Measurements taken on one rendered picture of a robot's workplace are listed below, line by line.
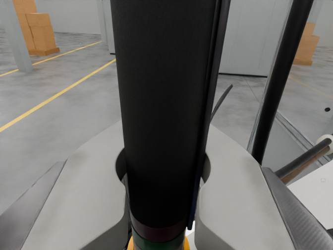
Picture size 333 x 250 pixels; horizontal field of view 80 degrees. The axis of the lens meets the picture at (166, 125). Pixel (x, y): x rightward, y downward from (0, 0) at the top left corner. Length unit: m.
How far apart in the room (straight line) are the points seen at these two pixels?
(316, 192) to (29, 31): 8.36
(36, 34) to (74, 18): 6.09
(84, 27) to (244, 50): 10.30
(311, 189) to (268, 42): 5.37
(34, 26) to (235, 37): 6.16
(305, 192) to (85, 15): 13.63
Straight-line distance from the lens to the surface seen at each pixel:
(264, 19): 5.71
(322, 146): 0.35
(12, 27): 6.21
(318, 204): 0.54
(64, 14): 14.46
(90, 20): 13.71
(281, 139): 1.39
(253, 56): 5.79
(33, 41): 8.47
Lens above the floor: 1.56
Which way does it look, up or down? 31 degrees down
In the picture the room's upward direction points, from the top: 2 degrees clockwise
